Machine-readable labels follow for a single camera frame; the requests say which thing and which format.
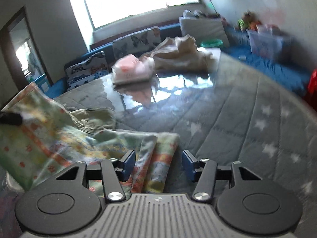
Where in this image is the green striped baby jacket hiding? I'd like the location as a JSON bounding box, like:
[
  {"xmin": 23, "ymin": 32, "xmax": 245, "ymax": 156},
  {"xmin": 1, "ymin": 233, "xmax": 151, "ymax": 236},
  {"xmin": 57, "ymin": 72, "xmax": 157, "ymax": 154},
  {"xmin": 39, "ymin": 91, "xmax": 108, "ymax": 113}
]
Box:
[{"xmin": 1, "ymin": 84, "xmax": 180, "ymax": 196}]

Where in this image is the blue white cabinet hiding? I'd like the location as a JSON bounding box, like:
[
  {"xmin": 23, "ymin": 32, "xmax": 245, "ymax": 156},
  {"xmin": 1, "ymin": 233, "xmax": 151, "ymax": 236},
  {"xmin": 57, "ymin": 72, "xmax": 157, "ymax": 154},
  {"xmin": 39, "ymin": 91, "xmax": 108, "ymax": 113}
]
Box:
[{"xmin": 33, "ymin": 73, "xmax": 51, "ymax": 94}]

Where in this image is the quilted grey table cover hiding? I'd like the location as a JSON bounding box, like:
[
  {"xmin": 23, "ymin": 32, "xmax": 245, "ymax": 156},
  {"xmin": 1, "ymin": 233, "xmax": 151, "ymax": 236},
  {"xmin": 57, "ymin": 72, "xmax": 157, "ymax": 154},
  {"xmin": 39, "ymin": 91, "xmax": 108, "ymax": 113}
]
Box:
[{"xmin": 0, "ymin": 52, "xmax": 317, "ymax": 238}]

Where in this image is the left butterfly cushion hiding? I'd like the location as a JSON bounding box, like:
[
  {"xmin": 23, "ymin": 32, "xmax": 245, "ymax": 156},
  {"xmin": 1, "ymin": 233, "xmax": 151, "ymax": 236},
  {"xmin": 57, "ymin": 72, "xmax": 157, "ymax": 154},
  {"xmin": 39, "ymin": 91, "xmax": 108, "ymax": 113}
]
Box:
[{"xmin": 65, "ymin": 52, "xmax": 110, "ymax": 91}]

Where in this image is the butterfly cushion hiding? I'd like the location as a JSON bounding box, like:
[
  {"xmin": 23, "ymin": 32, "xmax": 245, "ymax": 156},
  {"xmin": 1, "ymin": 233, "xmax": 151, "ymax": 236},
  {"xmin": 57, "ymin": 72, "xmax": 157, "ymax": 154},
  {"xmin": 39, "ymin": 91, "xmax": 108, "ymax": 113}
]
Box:
[
  {"xmin": 65, "ymin": 52, "xmax": 110, "ymax": 91},
  {"xmin": 113, "ymin": 26, "xmax": 162, "ymax": 60}
]

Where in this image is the pink tissue pack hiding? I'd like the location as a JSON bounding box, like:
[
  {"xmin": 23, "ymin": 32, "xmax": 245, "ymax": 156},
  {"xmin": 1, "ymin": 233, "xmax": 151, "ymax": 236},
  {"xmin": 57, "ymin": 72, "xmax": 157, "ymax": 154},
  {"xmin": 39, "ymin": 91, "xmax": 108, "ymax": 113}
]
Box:
[{"xmin": 112, "ymin": 54, "xmax": 155, "ymax": 86}]

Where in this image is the beige crumpled garment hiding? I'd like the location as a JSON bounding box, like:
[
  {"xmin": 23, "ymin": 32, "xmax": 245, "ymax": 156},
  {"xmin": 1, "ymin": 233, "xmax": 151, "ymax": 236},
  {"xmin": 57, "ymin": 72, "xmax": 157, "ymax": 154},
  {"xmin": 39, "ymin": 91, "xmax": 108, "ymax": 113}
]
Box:
[{"xmin": 140, "ymin": 35, "xmax": 221, "ymax": 72}]

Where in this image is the green plastic bowl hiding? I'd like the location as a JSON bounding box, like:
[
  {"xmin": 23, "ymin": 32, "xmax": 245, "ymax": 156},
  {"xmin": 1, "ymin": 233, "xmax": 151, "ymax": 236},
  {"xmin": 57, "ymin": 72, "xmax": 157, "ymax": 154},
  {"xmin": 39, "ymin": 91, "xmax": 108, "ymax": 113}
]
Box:
[{"xmin": 200, "ymin": 39, "xmax": 223, "ymax": 48}]

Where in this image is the right butterfly cushion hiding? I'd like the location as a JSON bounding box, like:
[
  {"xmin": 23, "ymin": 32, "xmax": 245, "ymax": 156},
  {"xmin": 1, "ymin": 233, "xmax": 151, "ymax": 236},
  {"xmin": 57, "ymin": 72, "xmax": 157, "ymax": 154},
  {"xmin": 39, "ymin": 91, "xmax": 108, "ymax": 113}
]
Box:
[{"xmin": 113, "ymin": 26, "xmax": 162, "ymax": 60}]

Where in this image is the blue sofa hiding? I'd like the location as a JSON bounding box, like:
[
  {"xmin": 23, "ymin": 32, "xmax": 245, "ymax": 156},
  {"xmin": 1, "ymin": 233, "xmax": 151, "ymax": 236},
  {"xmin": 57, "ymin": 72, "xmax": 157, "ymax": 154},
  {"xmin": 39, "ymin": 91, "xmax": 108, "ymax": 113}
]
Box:
[{"xmin": 44, "ymin": 23, "xmax": 311, "ymax": 98}]

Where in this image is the red plastic stool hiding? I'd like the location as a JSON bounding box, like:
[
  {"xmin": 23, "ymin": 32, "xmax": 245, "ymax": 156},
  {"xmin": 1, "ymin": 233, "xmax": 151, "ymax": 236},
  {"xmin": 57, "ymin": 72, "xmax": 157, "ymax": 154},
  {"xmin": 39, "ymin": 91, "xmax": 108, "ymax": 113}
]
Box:
[{"xmin": 307, "ymin": 69, "xmax": 317, "ymax": 96}]

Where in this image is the grey pillow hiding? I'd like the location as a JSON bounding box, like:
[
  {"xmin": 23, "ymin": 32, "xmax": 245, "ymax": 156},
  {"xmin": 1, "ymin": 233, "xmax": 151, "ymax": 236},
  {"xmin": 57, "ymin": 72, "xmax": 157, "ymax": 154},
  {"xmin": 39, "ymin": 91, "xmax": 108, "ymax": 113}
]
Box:
[{"xmin": 178, "ymin": 17, "xmax": 230, "ymax": 47}]

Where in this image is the clear plastic storage box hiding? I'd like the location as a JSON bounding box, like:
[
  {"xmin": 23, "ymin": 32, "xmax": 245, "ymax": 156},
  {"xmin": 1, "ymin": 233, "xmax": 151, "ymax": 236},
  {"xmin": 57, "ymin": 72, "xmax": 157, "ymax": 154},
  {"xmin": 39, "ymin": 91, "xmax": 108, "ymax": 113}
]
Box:
[{"xmin": 247, "ymin": 30, "xmax": 284, "ymax": 61}]

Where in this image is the teddy bear toy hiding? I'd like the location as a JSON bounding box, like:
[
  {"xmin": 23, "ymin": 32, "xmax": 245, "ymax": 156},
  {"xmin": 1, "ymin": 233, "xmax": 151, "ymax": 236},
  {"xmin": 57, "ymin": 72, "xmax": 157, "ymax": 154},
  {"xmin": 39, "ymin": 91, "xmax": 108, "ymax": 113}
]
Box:
[{"xmin": 238, "ymin": 11, "xmax": 262, "ymax": 32}]

